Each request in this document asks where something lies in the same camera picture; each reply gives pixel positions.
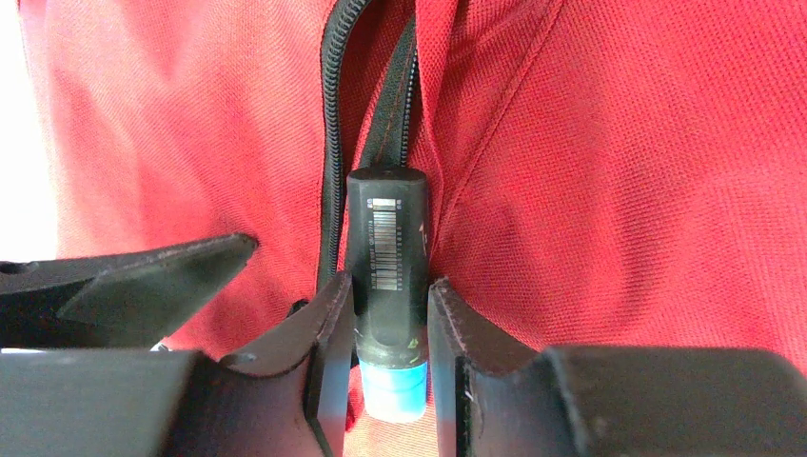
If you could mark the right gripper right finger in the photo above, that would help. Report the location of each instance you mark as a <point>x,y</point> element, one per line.
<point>495,396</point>

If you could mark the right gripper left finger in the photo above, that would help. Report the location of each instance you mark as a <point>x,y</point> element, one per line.
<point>284,394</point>

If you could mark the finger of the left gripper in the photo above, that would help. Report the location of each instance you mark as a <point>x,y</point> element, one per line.
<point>127,300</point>

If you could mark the red backpack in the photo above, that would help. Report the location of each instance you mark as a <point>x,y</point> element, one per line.
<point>600,173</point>

